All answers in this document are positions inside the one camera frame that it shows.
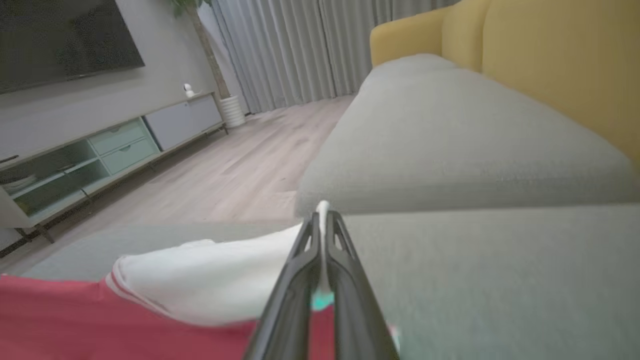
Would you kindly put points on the stacked white bowls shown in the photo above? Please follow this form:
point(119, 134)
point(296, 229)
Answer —
point(17, 183)

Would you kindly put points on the black wall television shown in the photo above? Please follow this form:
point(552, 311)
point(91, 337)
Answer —
point(60, 40)

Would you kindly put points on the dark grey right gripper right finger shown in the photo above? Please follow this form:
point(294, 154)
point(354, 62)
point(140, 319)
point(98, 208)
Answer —
point(355, 310)

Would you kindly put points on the white ribbed plant pot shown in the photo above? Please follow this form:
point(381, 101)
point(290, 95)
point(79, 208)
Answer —
point(232, 111)

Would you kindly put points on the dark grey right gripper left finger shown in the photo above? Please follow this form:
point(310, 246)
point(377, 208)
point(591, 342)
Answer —
point(290, 310)

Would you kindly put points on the black remote control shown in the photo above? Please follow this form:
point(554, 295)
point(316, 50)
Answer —
point(7, 159)

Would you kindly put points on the large grey sofa seat cushion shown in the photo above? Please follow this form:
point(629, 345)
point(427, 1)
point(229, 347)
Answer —
point(500, 280)

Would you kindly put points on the small white security camera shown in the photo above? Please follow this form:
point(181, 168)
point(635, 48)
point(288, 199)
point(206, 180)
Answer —
point(189, 90)

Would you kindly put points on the red garment with white panel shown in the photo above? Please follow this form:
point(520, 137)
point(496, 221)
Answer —
point(200, 280)

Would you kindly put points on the low TV cabinet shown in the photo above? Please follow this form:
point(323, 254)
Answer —
point(180, 122)

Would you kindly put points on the grey curtain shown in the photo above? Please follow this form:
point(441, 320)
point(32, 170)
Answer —
point(300, 50)

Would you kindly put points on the yellow sofa back cushion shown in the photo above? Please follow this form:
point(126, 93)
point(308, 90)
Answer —
point(405, 37)
point(465, 35)
point(565, 65)

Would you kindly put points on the indoor plant with trunk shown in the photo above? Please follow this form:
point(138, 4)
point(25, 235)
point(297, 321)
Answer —
point(210, 55)

